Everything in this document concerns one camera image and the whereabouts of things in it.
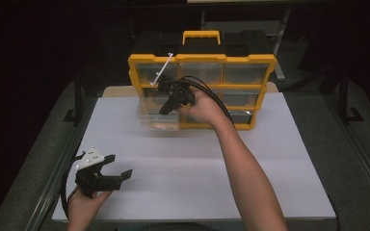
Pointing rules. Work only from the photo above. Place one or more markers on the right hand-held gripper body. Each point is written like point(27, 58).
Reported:
point(183, 93)

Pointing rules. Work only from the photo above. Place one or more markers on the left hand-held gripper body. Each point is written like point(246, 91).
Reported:
point(88, 179)

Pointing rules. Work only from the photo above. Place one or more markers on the clear plastic drawer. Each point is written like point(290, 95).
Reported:
point(147, 119)

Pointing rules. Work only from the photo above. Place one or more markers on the yellow black drawer organizer box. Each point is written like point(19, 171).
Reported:
point(202, 58)

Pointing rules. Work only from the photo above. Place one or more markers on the person's right hand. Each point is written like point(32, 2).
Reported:
point(205, 109)

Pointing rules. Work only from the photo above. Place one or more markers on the person's left hand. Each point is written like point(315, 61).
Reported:
point(83, 207)

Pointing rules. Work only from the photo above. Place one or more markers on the black metal stand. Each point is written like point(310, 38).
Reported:
point(78, 96)
point(345, 96)

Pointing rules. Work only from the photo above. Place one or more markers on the grey metal stand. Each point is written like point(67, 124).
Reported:
point(279, 48)

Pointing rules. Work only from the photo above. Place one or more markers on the aluminium table frame rail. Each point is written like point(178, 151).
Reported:
point(54, 183)
point(363, 160)

